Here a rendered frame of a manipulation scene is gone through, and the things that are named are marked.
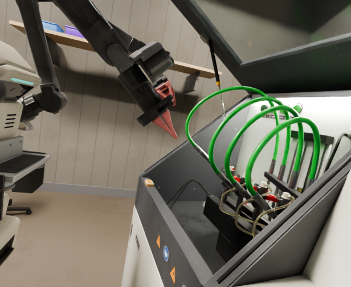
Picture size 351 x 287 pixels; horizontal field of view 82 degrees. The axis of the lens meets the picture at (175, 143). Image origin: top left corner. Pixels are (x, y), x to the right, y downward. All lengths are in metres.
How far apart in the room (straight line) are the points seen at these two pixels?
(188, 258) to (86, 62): 2.66
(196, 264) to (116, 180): 2.56
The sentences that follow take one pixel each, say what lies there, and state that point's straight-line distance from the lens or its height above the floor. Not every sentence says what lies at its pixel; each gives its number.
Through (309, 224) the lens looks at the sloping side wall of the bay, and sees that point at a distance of 0.53.
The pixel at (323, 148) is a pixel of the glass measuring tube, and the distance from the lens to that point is 0.88.
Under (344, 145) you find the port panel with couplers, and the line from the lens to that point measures 0.87.
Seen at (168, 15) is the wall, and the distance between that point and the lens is 3.10.
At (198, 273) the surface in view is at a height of 0.95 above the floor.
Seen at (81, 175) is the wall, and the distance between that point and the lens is 3.04.
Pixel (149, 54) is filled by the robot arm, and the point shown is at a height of 1.39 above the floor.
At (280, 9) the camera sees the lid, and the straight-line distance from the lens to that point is 0.83.
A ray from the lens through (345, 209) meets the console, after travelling 0.55.
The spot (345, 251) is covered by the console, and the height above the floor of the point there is 1.07.
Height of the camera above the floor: 1.26
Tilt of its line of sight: 8 degrees down
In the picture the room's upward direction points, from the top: 10 degrees clockwise
